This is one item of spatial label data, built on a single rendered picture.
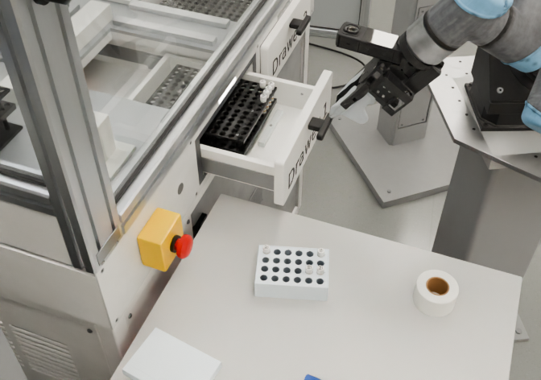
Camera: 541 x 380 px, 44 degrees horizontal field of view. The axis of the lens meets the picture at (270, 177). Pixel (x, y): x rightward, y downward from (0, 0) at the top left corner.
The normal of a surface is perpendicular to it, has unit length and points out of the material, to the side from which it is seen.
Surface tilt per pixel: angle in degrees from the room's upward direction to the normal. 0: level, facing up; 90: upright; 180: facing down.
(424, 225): 1
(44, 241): 90
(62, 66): 90
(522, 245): 90
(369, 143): 5
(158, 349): 0
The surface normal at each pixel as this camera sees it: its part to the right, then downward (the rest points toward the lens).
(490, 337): 0.00, -0.71
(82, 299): -0.35, 0.66
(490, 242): 0.11, 0.70
